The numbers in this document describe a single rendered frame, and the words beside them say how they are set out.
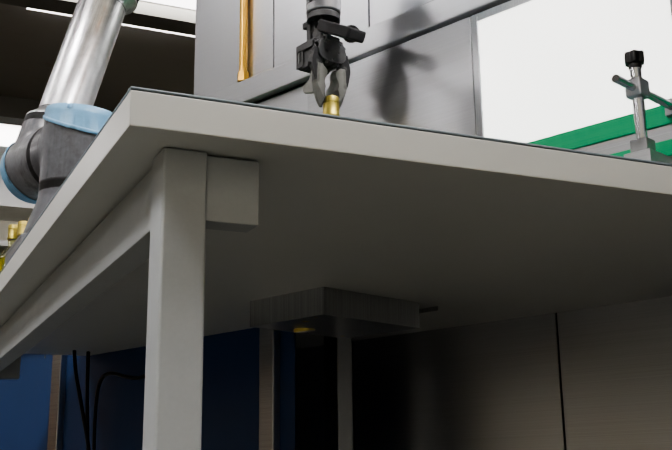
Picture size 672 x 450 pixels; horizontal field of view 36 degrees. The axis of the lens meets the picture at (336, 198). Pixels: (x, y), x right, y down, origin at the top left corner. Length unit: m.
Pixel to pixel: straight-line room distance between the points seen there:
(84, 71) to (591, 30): 0.89
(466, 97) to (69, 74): 0.75
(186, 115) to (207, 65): 1.88
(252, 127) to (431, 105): 1.22
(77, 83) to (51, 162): 0.23
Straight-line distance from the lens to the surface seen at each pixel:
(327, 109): 2.10
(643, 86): 1.49
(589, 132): 1.65
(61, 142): 1.63
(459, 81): 2.06
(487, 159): 0.99
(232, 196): 0.91
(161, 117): 0.86
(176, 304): 0.87
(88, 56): 1.84
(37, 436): 2.59
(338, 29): 2.12
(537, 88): 1.94
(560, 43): 1.94
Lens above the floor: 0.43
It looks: 15 degrees up
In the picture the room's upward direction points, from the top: 1 degrees counter-clockwise
